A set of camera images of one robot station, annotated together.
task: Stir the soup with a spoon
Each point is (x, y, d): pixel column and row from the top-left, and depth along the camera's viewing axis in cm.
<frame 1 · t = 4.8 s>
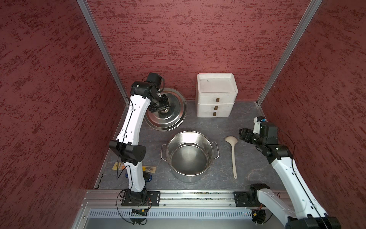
left hand: (163, 110, 77), fingers open
right hand: (243, 134, 79), fingers open
steel pot lid: (169, 119, 77), point 27 cm above the table
stainless steel pot: (190, 155, 92), on the table
white three-drawer box: (216, 93, 95), point 25 cm above the table

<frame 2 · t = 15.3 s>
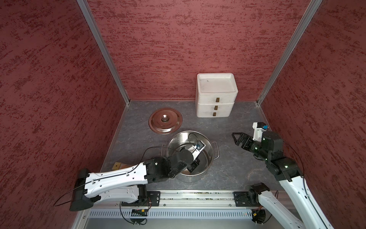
left hand: (196, 154, 68), fingers closed
right hand: (235, 139, 72), fingers open
steel pot lid: (165, 120, 108), on the table
the other named things where they were.

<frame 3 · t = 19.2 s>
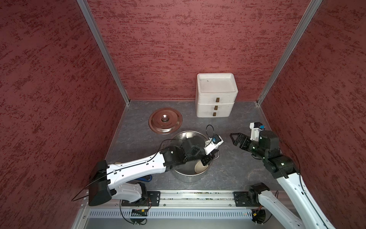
left hand: (214, 151, 67), fingers closed
right hand: (233, 140, 73), fingers open
the named things where they were.

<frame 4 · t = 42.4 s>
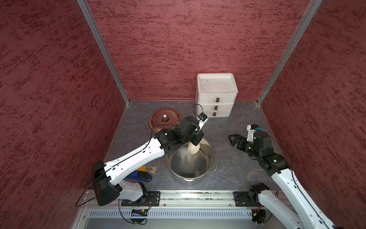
left hand: (198, 132, 71), fingers closed
right hand: (232, 141, 77), fingers open
the named things where they were.

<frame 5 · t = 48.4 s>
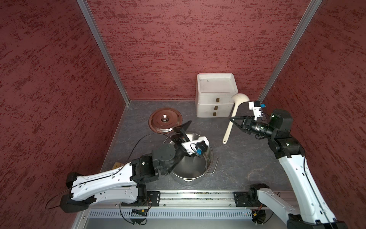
left hand: (191, 130, 58), fingers open
right hand: (228, 123, 64), fingers closed
the named things where they were.

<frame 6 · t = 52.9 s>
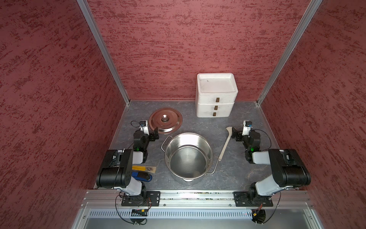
left hand: (150, 129, 94), fingers open
right hand: (238, 128, 94), fingers open
the named things where they were.

